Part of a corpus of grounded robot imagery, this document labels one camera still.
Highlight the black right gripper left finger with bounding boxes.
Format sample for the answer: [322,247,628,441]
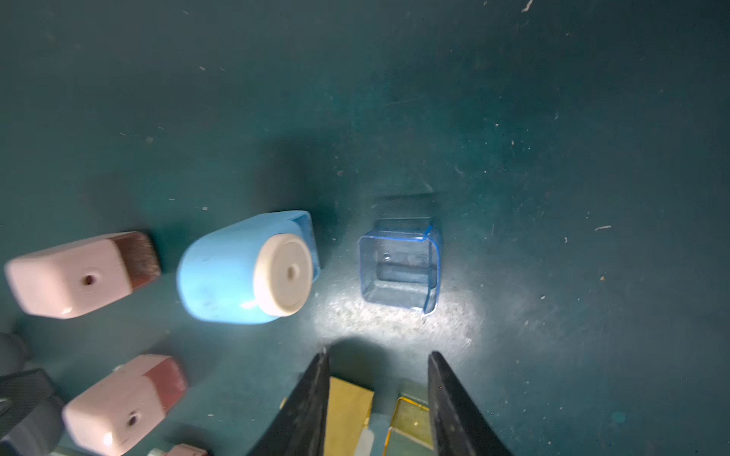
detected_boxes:
[248,350,331,456]

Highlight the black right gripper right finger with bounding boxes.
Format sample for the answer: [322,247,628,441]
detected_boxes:
[428,351,511,456]

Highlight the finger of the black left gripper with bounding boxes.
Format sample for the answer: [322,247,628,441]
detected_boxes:
[1,368,56,438]

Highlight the yellow tray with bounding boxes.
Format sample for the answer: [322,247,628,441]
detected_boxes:
[383,396,433,456]

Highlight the yellow sharpener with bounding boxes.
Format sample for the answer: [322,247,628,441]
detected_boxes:
[323,377,375,455]

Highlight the pink sharpener row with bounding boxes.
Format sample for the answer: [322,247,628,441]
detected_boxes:
[148,444,208,456]
[63,355,187,455]
[4,231,162,319]

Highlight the pink sharpener back row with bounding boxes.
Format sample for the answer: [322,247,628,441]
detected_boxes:
[4,231,162,319]

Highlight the pink sharpener front row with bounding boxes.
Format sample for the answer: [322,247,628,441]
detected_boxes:
[148,444,208,456]

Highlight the blue sharpener back row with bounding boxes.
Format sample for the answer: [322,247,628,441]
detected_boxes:
[176,210,321,325]

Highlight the blue tray back row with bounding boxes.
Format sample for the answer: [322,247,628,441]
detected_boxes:
[357,218,442,315]

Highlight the purple bowl front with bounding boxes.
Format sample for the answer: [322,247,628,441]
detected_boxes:
[1,396,65,456]

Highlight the purple bowl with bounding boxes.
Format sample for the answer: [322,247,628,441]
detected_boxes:
[0,332,30,376]
[1,396,65,456]

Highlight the purple bowl rear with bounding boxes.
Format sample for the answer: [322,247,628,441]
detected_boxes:
[0,332,30,376]

